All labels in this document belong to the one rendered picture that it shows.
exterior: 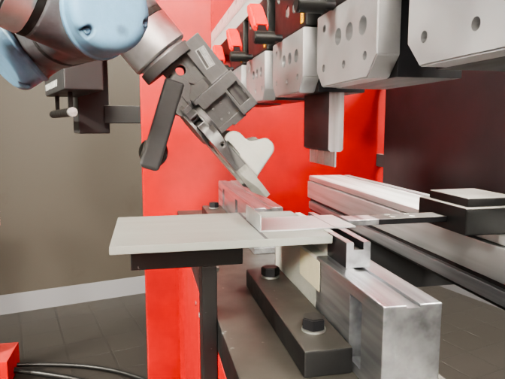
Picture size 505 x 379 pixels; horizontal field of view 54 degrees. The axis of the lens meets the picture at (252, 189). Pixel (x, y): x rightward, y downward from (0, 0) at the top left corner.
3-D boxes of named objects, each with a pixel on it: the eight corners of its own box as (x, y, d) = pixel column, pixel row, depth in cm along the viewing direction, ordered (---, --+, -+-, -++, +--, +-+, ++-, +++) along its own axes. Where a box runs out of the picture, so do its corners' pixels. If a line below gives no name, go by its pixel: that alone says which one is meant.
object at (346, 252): (294, 231, 76) (294, 212, 76) (313, 231, 77) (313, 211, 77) (346, 268, 57) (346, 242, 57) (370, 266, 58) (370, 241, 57)
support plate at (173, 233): (118, 223, 72) (117, 216, 72) (290, 216, 78) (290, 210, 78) (109, 255, 55) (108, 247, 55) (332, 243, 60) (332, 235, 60)
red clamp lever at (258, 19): (245, 0, 74) (255, 34, 68) (271, 1, 75) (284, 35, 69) (243, 11, 76) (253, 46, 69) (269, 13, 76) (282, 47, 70)
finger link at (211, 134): (246, 162, 59) (197, 106, 59) (236, 170, 58) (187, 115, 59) (244, 166, 63) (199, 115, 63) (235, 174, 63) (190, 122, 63)
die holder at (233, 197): (218, 211, 148) (218, 180, 146) (238, 211, 149) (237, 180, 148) (254, 254, 99) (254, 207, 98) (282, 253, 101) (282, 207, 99)
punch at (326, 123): (303, 162, 73) (304, 96, 72) (316, 161, 73) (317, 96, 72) (328, 167, 63) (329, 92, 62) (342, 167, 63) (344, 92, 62)
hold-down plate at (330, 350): (246, 286, 80) (246, 268, 79) (278, 284, 81) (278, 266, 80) (303, 379, 51) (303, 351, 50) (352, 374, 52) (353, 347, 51)
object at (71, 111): (49, 118, 195) (48, 97, 194) (57, 118, 197) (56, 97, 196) (68, 116, 156) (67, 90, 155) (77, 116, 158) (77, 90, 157)
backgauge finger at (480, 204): (328, 223, 75) (328, 191, 74) (479, 216, 80) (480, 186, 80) (361, 241, 63) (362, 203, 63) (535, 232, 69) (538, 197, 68)
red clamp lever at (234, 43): (224, 25, 94) (231, 54, 87) (245, 27, 95) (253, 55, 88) (223, 34, 95) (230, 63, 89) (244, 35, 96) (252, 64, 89)
